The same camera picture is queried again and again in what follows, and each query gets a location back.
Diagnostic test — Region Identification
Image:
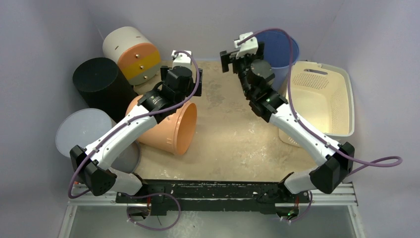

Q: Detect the blue bucket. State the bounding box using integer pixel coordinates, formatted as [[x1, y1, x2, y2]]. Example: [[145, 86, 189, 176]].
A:
[[256, 31, 290, 91]]

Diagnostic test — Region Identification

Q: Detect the orange bucket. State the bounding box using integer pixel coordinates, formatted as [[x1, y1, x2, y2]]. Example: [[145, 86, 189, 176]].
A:
[[137, 101, 197, 155]]

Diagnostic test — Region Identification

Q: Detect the black large bucket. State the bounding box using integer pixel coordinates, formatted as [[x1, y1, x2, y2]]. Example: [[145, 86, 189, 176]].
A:
[[72, 57, 138, 122]]

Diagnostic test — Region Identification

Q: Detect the grey lavender bucket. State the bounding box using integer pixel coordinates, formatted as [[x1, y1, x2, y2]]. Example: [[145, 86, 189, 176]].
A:
[[55, 108, 141, 173]]

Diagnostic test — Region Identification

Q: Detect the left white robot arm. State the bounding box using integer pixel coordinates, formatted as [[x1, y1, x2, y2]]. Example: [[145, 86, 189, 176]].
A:
[[67, 66, 203, 203]]

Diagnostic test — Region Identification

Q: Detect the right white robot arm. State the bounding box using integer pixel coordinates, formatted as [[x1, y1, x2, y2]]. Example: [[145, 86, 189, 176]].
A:
[[220, 49, 355, 202]]

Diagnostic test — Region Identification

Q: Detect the white orange yellow drum toy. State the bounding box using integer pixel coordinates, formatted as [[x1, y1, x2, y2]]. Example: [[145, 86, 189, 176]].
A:
[[103, 26, 161, 86]]

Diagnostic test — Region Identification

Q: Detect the cream laundry basket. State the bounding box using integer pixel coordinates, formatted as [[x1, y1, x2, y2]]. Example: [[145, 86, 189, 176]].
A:
[[291, 61, 355, 141]]

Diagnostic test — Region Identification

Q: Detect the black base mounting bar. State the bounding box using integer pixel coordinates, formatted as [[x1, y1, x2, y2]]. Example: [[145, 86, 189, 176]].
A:
[[116, 173, 312, 216]]

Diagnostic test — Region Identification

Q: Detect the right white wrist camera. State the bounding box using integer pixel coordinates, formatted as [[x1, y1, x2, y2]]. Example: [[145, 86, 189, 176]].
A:
[[233, 32, 259, 59]]

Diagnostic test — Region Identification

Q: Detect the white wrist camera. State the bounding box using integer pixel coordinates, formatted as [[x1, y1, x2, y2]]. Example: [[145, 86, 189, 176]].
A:
[[233, 32, 259, 59], [171, 50, 192, 69]]

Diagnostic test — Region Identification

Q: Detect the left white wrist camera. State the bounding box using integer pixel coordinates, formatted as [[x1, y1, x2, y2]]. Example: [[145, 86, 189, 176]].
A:
[[171, 50, 192, 69]]

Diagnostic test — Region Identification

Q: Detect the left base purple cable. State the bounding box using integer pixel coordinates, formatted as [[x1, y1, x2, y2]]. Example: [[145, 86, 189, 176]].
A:
[[126, 192, 182, 231]]

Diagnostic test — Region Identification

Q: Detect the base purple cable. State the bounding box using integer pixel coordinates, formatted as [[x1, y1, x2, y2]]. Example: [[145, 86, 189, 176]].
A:
[[280, 191, 315, 224], [126, 192, 182, 231]]

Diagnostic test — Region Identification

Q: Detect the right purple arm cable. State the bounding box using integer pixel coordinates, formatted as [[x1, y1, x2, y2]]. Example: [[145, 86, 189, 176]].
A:
[[237, 28, 403, 170]]

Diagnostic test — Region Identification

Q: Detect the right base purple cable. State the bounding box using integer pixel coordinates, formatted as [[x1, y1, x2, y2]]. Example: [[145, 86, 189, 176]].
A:
[[280, 191, 315, 224]]

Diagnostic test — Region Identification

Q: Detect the aluminium rail frame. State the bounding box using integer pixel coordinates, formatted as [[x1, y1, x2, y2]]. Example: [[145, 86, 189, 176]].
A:
[[59, 183, 365, 238]]

